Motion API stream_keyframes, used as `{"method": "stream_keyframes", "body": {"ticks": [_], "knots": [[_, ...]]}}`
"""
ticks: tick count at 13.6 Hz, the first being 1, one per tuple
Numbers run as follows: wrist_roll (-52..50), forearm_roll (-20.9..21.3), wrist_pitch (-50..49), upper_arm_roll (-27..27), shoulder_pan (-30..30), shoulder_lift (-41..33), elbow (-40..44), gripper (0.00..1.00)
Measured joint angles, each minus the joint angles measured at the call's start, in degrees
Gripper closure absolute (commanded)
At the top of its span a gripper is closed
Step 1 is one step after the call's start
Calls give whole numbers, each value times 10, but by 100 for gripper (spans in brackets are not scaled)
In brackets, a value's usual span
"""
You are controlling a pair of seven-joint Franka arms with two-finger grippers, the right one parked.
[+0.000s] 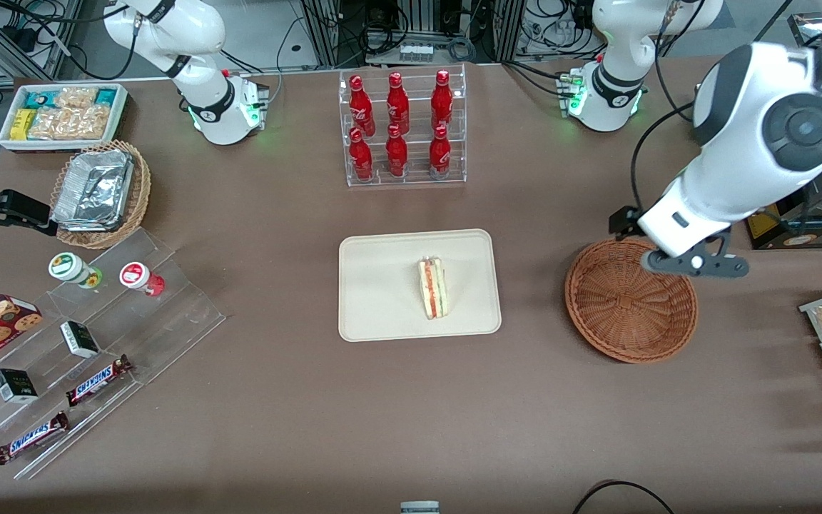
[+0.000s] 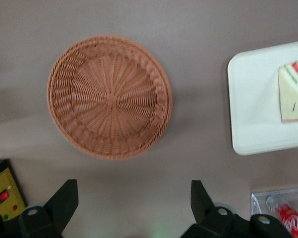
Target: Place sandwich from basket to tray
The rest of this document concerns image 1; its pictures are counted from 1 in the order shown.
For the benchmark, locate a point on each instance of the clear acrylic bottle rack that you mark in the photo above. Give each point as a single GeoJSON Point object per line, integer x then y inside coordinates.
{"type": "Point", "coordinates": [414, 178]}

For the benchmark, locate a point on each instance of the grey device at table edge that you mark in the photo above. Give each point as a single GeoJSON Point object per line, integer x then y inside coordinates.
{"type": "Point", "coordinates": [419, 508]}

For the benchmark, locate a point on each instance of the snickers chocolate bar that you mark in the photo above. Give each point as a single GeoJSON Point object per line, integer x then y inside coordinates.
{"type": "Point", "coordinates": [29, 439]}
{"type": "Point", "coordinates": [97, 382]}

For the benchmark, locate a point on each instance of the black food warmer yellow panel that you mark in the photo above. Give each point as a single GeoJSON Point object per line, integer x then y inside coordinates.
{"type": "Point", "coordinates": [810, 235]}

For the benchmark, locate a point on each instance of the large clear cracker bag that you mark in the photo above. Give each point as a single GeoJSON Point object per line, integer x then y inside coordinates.
{"type": "Point", "coordinates": [72, 123]}

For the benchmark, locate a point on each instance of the green white lidded cup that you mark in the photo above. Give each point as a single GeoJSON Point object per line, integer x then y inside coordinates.
{"type": "Point", "coordinates": [68, 268]}

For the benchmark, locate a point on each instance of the yellow snack packet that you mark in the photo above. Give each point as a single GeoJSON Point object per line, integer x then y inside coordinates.
{"type": "Point", "coordinates": [22, 125]}

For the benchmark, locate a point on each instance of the oval wicker basket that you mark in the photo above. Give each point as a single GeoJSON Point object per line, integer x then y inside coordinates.
{"type": "Point", "coordinates": [141, 193]}

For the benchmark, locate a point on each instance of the red white lidded cup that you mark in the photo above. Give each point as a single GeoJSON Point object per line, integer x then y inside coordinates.
{"type": "Point", "coordinates": [136, 276]}

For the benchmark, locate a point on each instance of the stack of foil containers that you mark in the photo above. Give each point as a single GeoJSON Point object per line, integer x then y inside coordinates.
{"type": "Point", "coordinates": [93, 189]}

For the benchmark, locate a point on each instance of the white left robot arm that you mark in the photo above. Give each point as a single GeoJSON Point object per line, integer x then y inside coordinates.
{"type": "Point", "coordinates": [739, 157]}

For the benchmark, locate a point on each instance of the cream rectangular serving tray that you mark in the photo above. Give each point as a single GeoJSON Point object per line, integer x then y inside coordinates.
{"type": "Point", "coordinates": [382, 285]}

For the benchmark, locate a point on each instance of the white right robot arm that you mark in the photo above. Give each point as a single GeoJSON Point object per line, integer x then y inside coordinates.
{"type": "Point", "coordinates": [197, 43]}

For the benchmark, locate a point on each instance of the white power strip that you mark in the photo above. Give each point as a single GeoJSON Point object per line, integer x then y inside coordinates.
{"type": "Point", "coordinates": [415, 52]}

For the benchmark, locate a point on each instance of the round brown wicker basket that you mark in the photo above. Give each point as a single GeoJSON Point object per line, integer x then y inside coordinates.
{"type": "Point", "coordinates": [632, 321]}

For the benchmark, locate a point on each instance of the teal snack packet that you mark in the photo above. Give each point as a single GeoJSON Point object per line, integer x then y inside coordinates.
{"type": "Point", "coordinates": [105, 96]}
{"type": "Point", "coordinates": [40, 98]}

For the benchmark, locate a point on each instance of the white rectangular snack bin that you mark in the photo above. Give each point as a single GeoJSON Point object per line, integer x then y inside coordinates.
{"type": "Point", "coordinates": [8, 143]}

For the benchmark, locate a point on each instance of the red cola bottle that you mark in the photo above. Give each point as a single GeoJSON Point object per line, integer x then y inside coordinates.
{"type": "Point", "coordinates": [397, 103]}
{"type": "Point", "coordinates": [361, 107]}
{"type": "Point", "coordinates": [361, 157]}
{"type": "Point", "coordinates": [442, 100]}
{"type": "Point", "coordinates": [397, 153]}
{"type": "Point", "coordinates": [439, 153]}

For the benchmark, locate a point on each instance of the clear acrylic tiered display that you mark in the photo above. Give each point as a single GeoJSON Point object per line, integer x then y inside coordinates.
{"type": "Point", "coordinates": [168, 321]}

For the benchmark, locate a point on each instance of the small clear cracker bag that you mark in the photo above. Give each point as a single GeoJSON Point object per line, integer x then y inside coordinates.
{"type": "Point", "coordinates": [77, 98]}

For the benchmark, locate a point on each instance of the triangular sandwich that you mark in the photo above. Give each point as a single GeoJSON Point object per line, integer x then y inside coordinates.
{"type": "Point", "coordinates": [432, 289]}

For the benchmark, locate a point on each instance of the small black box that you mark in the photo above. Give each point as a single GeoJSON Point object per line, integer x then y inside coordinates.
{"type": "Point", "coordinates": [15, 385]}
{"type": "Point", "coordinates": [79, 339]}

